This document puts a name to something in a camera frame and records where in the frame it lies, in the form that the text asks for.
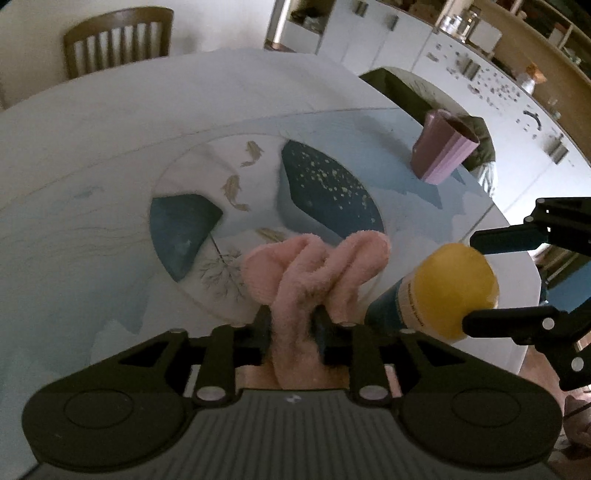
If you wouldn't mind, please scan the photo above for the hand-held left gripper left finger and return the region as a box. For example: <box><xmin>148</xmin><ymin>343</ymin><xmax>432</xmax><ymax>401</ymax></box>
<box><xmin>104</xmin><ymin>305</ymin><xmax>273</xmax><ymax>408</ymax></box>

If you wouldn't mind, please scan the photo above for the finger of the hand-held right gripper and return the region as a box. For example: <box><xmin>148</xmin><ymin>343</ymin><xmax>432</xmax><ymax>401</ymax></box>
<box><xmin>468</xmin><ymin>196</ymin><xmax>591</xmax><ymax>260</ymax></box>
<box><xmin>462</xmin><ymin>305</ymin><xmax>591</xmax><ymax>392</ymax></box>

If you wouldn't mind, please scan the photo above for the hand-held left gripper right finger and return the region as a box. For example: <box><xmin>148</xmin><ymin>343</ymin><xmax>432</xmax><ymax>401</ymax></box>
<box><xmin>310</xmin><ymin>305</ymin><xmax>467</xmax><ymax>408</ymax></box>

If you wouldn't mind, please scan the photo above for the pink towel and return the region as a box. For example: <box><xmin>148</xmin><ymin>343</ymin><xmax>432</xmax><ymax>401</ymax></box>
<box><xmin>241</xmin><ymin>232</ymin><xmax>393</xmax><ymax>395</ymax></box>

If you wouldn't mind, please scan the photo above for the yellow-lid bottle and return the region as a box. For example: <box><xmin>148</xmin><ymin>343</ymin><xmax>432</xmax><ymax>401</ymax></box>
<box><xmin>364</xmin><ymin>243</ymin><xmax>501</xmax><ymax>343</ymax></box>

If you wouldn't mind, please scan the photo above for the pink ribbed cup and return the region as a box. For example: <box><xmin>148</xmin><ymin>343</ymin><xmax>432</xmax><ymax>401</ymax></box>
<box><xmin>410</xmin><ymin>109</ymin><xmax>480</xmax><ymax>185</ymax></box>

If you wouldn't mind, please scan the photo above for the printed blue table mat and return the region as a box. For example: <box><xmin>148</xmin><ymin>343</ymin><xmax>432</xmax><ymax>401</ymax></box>
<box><xmin>0</xmin><ymin>107</ymin><xmax>498</xmax><ymax>444</ymax></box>

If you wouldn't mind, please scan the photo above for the orange-top white bottle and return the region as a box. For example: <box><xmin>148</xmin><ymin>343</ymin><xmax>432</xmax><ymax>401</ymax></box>
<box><xmin>519</xmin><ymin>62</ymin><xmax>548</xmax><ymax>95</ymax></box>

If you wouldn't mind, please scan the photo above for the long white sideboard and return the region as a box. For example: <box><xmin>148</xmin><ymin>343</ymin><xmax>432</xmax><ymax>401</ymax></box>
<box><xmin>277</xmin><ymin>0</ymin><xmax>591</xmax><ymax>220</ymax></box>

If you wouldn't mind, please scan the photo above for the glass jar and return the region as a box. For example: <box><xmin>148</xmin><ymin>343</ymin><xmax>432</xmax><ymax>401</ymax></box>
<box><xmin>441</xmin><ymin>7</ymin><xmax>478</xmax><ymax>38</ymax></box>

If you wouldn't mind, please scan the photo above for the brown wooden chair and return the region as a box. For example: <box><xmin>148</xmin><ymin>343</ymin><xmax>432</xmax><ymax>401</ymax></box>
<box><xmin>63</xmin><ymin>8</ymin><xmax>175</xmax><ymax>80</ymax></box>

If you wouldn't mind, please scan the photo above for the wooden wall shelf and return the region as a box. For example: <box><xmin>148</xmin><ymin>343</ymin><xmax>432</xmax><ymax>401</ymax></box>
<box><xmin>462</xmin><ymin>0</ymin><xmax>591</xmax><ymax>134</ymax></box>

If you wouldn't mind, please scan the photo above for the white picture frame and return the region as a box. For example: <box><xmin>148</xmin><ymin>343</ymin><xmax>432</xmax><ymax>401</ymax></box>
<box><xmin>471</xmin><ymin>21</ymin><xmax>503</xmax><ymax>58</ymax></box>

